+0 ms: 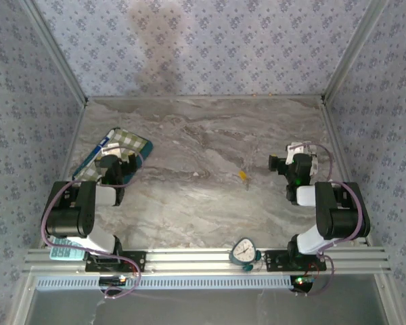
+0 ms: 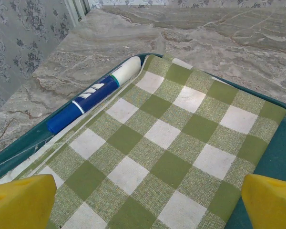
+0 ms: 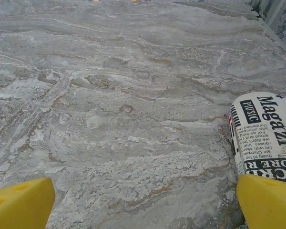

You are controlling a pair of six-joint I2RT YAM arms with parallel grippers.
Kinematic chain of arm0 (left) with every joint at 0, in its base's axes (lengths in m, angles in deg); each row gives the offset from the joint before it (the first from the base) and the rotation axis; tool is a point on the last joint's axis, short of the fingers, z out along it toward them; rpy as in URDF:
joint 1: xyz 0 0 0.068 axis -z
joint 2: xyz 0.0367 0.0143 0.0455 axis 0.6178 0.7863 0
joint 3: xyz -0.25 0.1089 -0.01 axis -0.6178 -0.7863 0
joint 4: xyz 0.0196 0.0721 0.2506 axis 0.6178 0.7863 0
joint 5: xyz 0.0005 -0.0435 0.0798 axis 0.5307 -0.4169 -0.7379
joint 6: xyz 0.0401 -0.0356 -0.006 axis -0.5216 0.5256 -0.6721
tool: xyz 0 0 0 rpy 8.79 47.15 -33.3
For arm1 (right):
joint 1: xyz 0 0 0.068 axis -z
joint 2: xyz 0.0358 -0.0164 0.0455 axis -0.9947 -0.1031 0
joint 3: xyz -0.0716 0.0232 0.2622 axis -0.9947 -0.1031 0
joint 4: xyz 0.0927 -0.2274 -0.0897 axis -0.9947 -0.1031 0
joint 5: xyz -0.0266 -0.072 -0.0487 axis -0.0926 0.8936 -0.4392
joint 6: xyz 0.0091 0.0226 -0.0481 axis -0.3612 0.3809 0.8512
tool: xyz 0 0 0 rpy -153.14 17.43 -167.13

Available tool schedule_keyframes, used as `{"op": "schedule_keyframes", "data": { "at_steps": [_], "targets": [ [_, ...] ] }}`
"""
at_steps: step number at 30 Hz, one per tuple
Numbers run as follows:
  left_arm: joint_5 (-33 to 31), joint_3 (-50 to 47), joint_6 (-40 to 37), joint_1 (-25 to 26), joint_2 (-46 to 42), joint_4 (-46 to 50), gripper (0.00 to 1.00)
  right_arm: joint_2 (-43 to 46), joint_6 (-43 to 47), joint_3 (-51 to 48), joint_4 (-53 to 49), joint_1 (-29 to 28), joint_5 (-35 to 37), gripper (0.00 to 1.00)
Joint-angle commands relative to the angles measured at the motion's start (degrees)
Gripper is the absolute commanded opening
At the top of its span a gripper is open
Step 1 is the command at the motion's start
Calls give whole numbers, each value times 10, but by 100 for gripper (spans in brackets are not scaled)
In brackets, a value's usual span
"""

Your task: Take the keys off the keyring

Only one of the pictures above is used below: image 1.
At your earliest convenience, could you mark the green checkered cloth pouch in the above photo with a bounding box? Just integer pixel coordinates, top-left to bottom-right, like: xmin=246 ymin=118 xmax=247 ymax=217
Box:
xmin=71 ymin=127 xmax=154 ymax=186

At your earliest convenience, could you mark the blue white packet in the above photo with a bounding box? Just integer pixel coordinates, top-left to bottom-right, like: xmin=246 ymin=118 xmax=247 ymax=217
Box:
xmin=84 ymin=131 xmax=115 ymax=167

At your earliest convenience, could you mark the teal alarm clock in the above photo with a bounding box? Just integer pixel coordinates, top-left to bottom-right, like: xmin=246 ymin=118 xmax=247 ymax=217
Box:
xmin=228 ymin=237 xmax=262 ymax=272

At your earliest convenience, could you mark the teal calculator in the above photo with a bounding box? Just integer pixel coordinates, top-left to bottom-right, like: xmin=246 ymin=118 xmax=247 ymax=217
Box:
xmin=49 ymin=236 xmax=86 ymax=261

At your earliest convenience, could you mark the right electronics board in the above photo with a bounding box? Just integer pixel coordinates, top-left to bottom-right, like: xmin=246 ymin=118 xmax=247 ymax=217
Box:
xmin=290 ymin=274 xmax=315 ymax=295

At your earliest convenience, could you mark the electronics board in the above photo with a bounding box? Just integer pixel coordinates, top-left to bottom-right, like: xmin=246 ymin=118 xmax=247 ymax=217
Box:
xmin=99 ymin=276 xmax=128 ymax=287
xmin=290 ymin=274 xmax=315 ymax=295

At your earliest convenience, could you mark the left electronics board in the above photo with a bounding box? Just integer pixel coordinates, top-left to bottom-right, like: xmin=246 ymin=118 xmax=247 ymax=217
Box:
xmin=99 ymin=276 xmax=128 ymax=287

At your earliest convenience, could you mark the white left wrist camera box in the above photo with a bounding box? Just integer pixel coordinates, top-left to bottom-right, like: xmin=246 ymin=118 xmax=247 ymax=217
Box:
xmin=101 ymin=143 xmax=122 ymax=157

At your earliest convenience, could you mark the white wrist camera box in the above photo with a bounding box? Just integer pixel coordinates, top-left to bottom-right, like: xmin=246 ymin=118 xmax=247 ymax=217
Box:
xmin=101 ymin=143 xmax=122 ymax=157
xmin=285 ymin=142 xmax=313 ymax=163

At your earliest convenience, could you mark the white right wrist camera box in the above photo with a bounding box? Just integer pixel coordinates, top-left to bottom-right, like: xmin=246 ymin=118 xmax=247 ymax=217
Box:
xmin=285 ymin=142 xmax=313 ymax=163

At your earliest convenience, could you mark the aluminium table edge rail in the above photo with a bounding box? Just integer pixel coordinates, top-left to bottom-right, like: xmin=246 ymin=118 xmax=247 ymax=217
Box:
xmin=37 ymin=100 xmax=89 ymax=250
xmin=320 ymin=97 xmax=375 ymax=248

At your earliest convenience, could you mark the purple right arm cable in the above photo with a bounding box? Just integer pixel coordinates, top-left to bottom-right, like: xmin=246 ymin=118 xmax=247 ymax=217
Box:
xmin=292 ymin=142 xmax=366 ymax=297

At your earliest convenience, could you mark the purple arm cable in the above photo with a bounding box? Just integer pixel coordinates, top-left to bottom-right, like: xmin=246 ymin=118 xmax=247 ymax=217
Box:
xmin=292 ymin=142 xmax=366 ymax=297
xmin=40 ymin=147 xmax=145 ymax=301

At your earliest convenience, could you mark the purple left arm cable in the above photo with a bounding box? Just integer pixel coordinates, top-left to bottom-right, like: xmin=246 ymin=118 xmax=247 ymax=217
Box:
xmin=40 ymin=147 xmax=145 ymax=301

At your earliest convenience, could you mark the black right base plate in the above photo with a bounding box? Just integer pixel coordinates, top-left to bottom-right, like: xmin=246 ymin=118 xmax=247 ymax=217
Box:
xmin=263 ymin=249 xmax=328 ymax=272

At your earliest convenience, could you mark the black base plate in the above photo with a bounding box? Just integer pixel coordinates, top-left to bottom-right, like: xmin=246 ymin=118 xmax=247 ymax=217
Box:
xmin=263 ymin=249 xmax=328 ymax=272
xmin=84 ymin=250 xmax=147 ymax=274

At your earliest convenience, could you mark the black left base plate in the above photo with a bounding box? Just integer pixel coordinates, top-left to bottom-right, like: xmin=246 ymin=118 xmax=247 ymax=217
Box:
xmin=84 ymin=250 xmax=147 ymax=274

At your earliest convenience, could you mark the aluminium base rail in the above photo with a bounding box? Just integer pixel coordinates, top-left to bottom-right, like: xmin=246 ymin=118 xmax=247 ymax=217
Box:
xmin=22 ymin=246 xmax=392 ymax=276

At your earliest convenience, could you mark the aluminium frame post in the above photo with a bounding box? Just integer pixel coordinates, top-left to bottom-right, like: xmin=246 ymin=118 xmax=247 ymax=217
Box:
xmin=20 ymin=0 xmax=89 ymax=104
xmin=322 ymin=0 xmax=390 ymax=104

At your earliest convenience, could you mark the grey slotted cable duct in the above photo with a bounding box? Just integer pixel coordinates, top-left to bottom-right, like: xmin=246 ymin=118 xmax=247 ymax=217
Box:
xmin=35 ymin=276 xmax=294 ymax=293

